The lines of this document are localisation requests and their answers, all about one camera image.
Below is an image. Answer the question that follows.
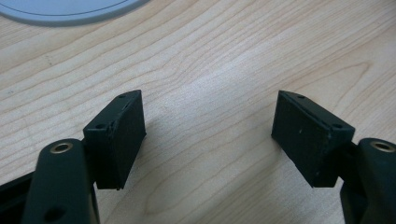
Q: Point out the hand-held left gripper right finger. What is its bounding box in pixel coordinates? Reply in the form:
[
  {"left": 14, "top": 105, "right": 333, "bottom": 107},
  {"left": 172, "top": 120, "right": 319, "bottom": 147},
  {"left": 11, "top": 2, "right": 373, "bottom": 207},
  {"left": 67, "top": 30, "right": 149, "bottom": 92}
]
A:
[{"left": 271, "top": 90, "right": 396, "bottom": 224}]

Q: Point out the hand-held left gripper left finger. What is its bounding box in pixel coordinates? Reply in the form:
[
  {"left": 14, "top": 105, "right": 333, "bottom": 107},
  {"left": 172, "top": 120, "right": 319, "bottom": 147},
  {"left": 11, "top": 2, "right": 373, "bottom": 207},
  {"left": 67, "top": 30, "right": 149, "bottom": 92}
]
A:
[{"left": 21, "top": 89, "right": 148, "bottom": 224}]

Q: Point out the light blue plate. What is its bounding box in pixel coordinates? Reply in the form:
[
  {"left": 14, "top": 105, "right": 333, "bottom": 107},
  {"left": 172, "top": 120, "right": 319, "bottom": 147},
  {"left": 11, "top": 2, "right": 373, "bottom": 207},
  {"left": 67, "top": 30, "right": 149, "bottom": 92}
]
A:
[{"left": 0, "top": 0, "right": 151, "bottom": 28}]

